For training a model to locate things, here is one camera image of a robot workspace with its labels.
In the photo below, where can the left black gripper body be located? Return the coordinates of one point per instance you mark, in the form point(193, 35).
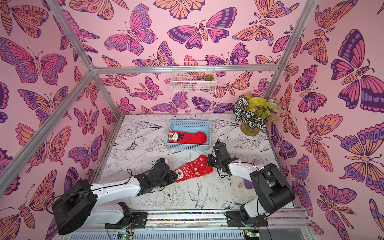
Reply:
point(169, 178)

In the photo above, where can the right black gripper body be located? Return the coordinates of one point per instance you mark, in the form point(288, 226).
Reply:
point(216, 160)

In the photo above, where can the red patterned christmas sock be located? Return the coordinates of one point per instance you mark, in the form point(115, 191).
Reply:
point(195, 169)

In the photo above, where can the plain red sock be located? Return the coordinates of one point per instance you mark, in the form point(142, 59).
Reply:
point(198, 138)

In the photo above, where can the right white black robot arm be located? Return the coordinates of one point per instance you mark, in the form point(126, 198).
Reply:
point(273, 192)

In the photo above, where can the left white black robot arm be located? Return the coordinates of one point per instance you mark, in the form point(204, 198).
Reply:
point(87, 204)

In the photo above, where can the light blue plastic basket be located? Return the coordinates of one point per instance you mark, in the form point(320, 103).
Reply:
point(190, 126)

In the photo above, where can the potted plant in glass vase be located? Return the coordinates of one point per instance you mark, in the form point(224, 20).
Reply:
point(253, 114)

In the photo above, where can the small green succulent plant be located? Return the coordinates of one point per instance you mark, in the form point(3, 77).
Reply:
point(209, 77)

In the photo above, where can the white wire wall basket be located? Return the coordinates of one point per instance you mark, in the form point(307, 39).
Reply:
point(188, 76)

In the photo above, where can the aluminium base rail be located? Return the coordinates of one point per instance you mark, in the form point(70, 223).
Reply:
point(286, 224)

